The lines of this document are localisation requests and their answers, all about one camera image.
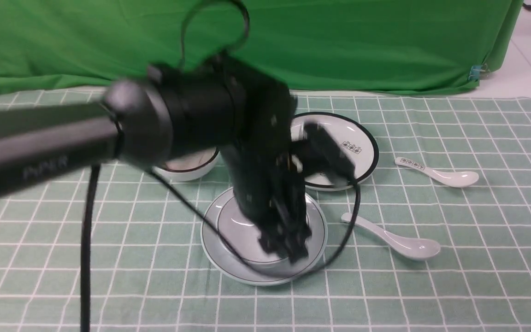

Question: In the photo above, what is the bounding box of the green backdrop cloth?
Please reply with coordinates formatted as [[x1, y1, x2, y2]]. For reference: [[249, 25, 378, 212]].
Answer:
[[0, 0, 522, 95]]

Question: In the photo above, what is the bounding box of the illustrated black-rimmed plate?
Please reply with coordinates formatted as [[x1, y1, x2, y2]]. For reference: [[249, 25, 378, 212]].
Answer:
[[291, 112, 379, 191]]

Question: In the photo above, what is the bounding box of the plain white spoon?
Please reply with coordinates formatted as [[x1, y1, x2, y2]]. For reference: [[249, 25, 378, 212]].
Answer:
[[355, 216, 441, 262]]

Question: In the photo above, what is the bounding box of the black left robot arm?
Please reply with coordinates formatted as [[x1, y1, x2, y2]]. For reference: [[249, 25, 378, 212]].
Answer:
[[0, 54, 312, 262]]

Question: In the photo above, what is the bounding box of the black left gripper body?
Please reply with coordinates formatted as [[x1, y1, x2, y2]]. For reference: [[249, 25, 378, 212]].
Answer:
[[210, 55, 312, 259]]

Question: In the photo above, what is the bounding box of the black-rimmed white bowl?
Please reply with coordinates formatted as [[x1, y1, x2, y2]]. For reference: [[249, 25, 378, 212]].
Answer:
[[153, 148, 219, 182]]

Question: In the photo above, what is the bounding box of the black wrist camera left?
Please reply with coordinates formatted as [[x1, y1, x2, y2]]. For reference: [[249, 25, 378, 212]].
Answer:
[[289, 121, 357, 187]]

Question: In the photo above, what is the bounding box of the blue binder clip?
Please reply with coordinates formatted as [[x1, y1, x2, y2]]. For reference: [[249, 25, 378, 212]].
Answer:
[[467, 65, 484, 82]]

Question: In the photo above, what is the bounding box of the white spoon with print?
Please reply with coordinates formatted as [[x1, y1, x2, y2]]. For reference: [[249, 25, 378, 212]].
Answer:
[[394, 157, 480, 188]]

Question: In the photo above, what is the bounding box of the green checked tablecloth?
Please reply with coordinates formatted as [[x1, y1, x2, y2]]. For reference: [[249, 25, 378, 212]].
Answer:
[[0, 96, 531, 332]]

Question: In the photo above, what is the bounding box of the pale blue bowl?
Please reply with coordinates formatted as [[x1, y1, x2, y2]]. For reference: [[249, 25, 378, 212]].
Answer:
[[206, 190, 327, 271]]

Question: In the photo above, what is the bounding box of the pale blue plate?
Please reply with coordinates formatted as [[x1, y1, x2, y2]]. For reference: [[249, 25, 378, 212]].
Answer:
[[201, 188, 327, 286]]

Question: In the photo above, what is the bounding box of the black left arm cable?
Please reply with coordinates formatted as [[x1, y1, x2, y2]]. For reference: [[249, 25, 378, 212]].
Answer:
[[79, 164, 362, 332]]

